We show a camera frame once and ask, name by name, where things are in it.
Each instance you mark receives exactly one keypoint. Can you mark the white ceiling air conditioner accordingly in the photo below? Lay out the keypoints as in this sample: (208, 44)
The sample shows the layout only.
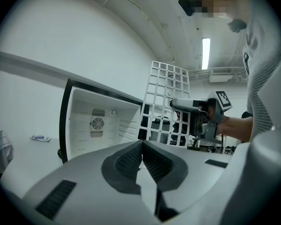
(221, 74)

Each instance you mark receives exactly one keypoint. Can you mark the person's grey shirt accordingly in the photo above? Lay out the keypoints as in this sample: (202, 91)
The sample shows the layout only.
(260, 78)

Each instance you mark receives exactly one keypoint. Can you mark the black mini fridge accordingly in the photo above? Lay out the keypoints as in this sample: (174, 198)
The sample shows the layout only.
(84, 116)

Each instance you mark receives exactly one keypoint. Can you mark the white wet wipes packet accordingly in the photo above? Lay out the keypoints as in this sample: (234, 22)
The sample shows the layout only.
(40, 138)

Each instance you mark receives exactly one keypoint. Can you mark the black head-mounted camera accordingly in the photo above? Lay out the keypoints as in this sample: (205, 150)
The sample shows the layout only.
(187, 6)

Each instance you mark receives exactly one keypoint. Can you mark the long ceiling lamp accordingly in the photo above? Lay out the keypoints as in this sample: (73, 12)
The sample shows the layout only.
(206, 53)

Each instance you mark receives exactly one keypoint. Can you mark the person's right hand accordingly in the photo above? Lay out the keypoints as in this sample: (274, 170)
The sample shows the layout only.
(210, 112)

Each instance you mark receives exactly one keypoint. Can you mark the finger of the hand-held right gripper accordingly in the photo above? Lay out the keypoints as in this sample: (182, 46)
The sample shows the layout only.
(182, 103)

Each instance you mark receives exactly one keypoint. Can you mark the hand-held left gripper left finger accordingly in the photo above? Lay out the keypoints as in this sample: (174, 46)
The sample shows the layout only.
(89, 184)

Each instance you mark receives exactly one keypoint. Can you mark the person's head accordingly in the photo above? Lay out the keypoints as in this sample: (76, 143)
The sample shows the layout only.
(224, 3)

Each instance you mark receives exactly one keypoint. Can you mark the white wire fridge shelf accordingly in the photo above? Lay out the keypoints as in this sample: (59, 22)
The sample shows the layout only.
(154, 78)

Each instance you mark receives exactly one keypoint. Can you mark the white checked tablecloth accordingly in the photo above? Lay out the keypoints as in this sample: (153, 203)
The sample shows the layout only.
(0, 144)

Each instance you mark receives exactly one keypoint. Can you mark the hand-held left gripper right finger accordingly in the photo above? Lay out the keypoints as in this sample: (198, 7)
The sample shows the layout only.
(201, 172)

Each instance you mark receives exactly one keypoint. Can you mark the person's right forearm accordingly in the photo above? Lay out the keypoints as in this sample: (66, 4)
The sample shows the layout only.
(236, 128)

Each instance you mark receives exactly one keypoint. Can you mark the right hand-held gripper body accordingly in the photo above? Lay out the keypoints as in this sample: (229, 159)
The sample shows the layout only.
(223, 99)

